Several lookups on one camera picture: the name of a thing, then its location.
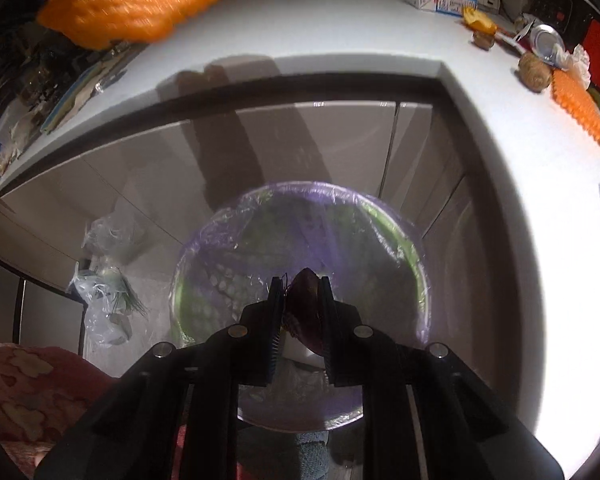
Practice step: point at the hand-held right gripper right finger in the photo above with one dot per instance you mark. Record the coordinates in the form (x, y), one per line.
(328, 332)

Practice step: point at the stack of papers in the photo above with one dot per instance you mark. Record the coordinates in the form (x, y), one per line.
(75, 95)

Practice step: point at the crumpled white tissue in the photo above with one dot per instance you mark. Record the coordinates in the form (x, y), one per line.
(579, 62)

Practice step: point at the empty clear plastic bag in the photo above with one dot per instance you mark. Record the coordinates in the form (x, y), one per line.
(107, 237)

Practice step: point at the small brown root piece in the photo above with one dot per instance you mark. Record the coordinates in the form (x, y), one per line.
(483, 40)

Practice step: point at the black metal frame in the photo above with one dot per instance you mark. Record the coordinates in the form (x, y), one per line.
(19, 310)

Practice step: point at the yellow orange fruit peel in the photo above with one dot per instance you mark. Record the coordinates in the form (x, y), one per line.
(480, 19)

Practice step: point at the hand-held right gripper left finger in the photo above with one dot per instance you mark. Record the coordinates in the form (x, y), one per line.
(275, 332)

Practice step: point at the pink floral clothing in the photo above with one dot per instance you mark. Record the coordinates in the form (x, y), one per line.
(30, 390)

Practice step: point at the green bin with purple bag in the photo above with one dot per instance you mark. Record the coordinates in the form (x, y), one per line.
(260, 240)

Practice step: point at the purple onion skin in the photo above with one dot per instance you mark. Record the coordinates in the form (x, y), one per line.
(305, 300)

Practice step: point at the plastic bag with vegetables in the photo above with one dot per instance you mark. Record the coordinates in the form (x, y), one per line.
(105, 305)

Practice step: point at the metal can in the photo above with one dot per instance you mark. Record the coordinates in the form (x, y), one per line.
(546, 42)

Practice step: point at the large brown knobbly root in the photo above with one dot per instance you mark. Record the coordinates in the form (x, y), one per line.
(532, 72)

